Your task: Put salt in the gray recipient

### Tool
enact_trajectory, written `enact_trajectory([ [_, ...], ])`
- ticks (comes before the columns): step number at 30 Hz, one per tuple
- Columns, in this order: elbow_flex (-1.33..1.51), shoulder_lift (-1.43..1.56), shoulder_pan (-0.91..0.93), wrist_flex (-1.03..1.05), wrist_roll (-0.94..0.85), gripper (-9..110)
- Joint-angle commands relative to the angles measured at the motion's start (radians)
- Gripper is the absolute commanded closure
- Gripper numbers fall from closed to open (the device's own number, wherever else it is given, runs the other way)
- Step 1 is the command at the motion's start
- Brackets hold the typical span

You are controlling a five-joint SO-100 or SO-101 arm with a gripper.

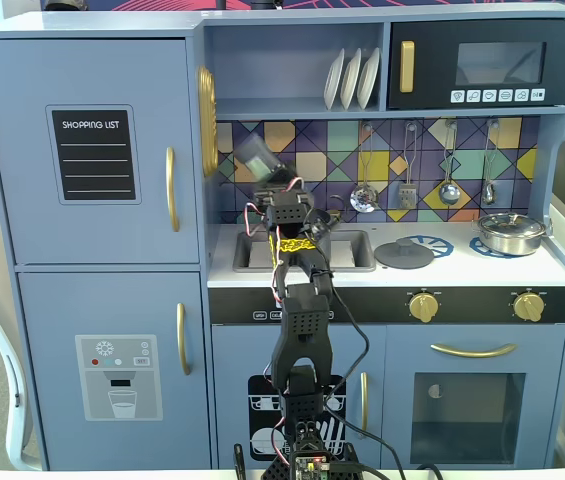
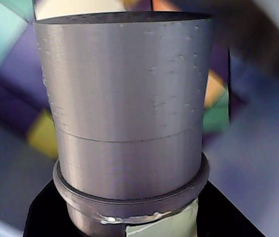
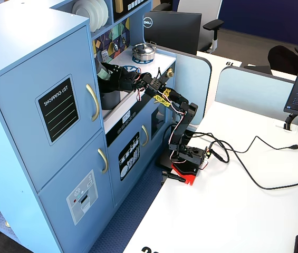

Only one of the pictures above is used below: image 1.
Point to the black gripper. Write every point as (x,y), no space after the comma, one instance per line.
(271,176)

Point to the gray plastic salt shaker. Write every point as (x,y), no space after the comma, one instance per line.
(257,157)

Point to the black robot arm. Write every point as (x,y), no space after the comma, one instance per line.
(304,320)

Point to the gold toy faucet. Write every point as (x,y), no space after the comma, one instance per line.
(334,216)

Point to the steel slotted skimmer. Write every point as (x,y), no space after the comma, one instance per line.
(363,199)

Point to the gray toy sink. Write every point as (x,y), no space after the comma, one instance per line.
(359,250)

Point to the white toy plate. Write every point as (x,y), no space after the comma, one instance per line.
(369,77)
(333,82)
(350,80)

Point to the steel slotted spatula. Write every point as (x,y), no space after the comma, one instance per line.
(407,196)

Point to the gray round dish with knob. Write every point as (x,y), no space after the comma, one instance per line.
(404,254)

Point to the blue wooden toy kitchen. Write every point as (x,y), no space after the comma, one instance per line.
(292,35)

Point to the steel ladle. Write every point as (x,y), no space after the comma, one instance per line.
(448,192)

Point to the dishwasher door with rack sticker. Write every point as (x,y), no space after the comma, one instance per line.
(232,360)

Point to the gold stove knob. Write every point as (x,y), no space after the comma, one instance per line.
(528,306)
(423,306)

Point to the black microwave door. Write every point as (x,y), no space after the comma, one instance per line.
(432,65)

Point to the freezer door with water dispenser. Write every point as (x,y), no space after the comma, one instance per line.
(112,310)

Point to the steel serving spoon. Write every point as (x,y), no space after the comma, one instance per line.
(488,192)

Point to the fridge door with shopping list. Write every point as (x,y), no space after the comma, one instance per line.
(92,75)

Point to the steel pot with lid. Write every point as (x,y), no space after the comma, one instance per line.
(509,237)

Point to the robot controller circuit board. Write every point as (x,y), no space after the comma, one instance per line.
(312,466)

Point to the oven door with window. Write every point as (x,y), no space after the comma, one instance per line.
(472,420)

